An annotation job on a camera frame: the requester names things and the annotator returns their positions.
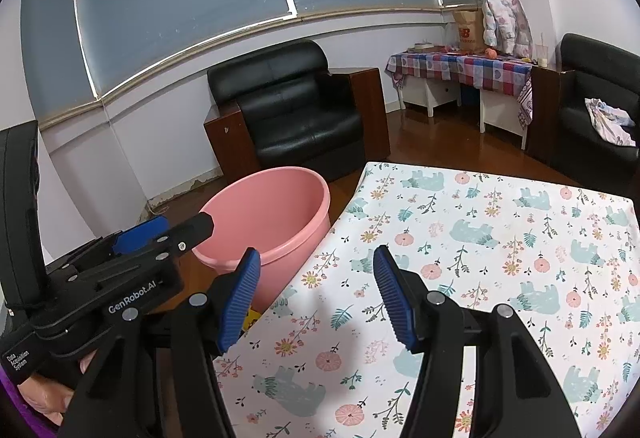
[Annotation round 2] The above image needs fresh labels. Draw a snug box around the checked tablecloth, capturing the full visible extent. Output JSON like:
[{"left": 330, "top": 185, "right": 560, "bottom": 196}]
[{"left": 385, "top": 48, "right": 535, "bottom": 121}]

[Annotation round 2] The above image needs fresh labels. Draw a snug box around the white side table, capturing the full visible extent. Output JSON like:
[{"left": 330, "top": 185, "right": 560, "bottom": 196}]
[{"left": 399, "top": 76, "right": 527, "bottom": 149}]

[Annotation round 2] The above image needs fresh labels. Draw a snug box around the pink plastic bucket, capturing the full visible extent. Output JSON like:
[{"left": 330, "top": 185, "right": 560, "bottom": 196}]
[{"left": 191, "top": 166, "right": 332, "bottom": 313}]

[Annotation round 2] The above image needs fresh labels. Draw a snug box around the white patterned puffer jacket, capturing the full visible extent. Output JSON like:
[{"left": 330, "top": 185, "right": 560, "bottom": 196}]
[{"left": 480, "top": 0, "right": 534, "bottom": 56}]

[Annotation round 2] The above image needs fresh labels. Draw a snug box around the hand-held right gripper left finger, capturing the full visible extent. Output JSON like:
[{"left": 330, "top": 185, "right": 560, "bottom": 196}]
[{"left": 59, "top": 247, "right": 262, "bottom": 438}]

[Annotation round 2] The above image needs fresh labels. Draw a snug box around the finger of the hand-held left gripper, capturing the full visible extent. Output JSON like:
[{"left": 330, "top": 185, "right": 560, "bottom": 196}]
[
  {"left": 75, "top": 216, "right": 170, "bottom": 269},
  {"left": 125, "top": 212, "right": 216, "bottom": 265}
]

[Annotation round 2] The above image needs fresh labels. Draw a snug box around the brown paper bag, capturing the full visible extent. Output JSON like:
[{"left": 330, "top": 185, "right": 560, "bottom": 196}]
[{"left": 452, "top": 9, "right": 486, "bottom": 54}]

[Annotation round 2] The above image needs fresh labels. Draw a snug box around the floral bear print tablecloth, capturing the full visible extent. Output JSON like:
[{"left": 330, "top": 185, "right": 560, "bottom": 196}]
[{"left": 212, "top": 161, "right": 637, "bottom": 438}]

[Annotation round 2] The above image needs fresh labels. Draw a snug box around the crumpled light cloth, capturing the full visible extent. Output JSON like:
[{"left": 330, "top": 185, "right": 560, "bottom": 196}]
[{"left": 585, "top": 96, "right": 637, "bottom": 147}]

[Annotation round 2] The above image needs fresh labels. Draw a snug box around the person's left hand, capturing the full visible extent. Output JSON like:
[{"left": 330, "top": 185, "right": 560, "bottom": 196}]
[{"left": 17, "top": 352, "right": 99, "bottom": 425}]

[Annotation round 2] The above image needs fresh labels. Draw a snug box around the bay window with grey blinds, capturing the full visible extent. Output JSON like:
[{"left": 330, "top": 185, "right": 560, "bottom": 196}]
[{"left": 20, "top": 0, "right": 506, "bottom": 129}]

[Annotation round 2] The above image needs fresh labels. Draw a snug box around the black leather armchair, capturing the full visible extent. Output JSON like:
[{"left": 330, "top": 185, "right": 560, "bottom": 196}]
[
  {"left": 524, "top": 33, "right": 640, "bottom": 199},
  {"left": 203, "top": 40, "right": 392, "bottom": 185}
]

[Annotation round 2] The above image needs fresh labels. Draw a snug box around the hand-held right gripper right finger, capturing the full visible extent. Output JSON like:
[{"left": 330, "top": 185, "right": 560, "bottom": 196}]
[{"left": 373, "top": 245, "right": 583, "bottom": 438}]

